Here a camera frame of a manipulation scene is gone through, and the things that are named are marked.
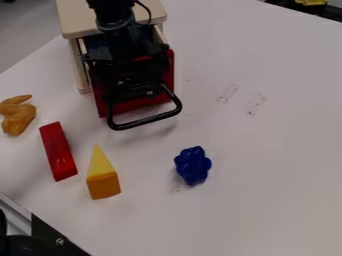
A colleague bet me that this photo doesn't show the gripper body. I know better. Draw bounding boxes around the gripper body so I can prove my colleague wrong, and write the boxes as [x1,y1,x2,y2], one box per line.
[81,30,171,103]

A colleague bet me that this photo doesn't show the drawer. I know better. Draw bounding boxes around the drawer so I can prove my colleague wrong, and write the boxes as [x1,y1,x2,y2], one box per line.
[84,49,185,132]

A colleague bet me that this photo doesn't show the cabinet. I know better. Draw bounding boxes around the cabinet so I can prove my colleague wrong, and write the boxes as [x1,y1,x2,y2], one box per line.
[54,0,178,95]

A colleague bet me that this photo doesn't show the red block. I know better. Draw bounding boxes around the red block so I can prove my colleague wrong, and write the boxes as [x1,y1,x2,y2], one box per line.
[37,121,79,183]

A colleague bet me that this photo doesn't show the yellow toy cheese wedge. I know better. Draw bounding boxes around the yellow toy cheese wedge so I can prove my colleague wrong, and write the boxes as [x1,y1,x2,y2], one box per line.
[84,143,123,201]

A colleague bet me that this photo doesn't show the blue toy grapes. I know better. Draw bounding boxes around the blue toy grapes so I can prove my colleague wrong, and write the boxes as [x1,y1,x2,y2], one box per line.
[172,145,214,187]

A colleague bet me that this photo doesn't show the orange toy chicken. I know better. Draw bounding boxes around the orange toy chicken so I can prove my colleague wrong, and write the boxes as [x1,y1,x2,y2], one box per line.
[0,94,38,137]

